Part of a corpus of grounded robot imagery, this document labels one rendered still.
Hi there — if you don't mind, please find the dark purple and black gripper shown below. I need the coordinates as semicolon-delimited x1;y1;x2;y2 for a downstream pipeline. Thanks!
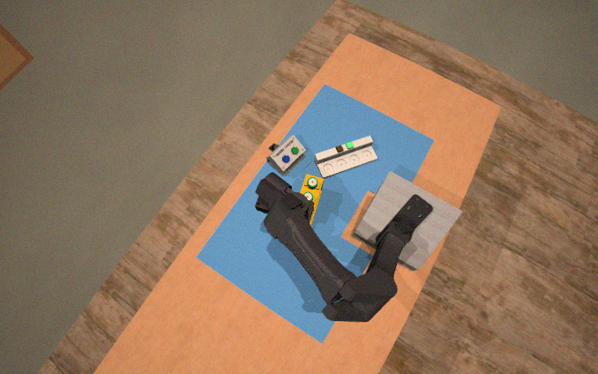
306;200;314;222

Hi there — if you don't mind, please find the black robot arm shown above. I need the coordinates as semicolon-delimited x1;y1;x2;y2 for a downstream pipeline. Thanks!
255;172;433;322

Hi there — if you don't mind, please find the blue flat mat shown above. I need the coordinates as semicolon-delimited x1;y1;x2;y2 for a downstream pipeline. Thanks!
196;84;434;344

